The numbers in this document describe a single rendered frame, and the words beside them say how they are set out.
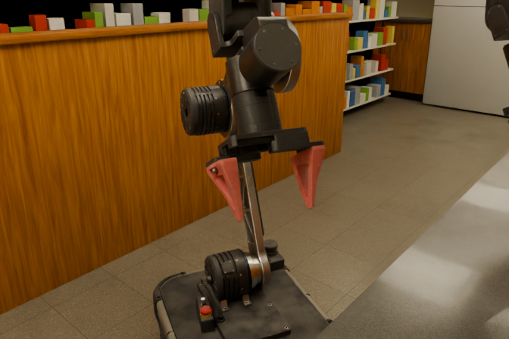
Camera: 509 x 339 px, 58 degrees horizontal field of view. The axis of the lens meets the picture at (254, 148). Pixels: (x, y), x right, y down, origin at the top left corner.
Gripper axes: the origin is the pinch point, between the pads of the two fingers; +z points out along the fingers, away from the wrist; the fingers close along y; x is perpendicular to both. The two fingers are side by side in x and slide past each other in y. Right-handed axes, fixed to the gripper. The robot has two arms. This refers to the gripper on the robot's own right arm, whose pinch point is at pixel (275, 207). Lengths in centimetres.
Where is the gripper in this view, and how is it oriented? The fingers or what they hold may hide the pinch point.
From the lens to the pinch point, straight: 57.8
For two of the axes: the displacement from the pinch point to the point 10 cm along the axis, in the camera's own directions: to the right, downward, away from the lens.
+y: 9.2, -1.2, 3.8
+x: -3.5, 2.1, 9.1
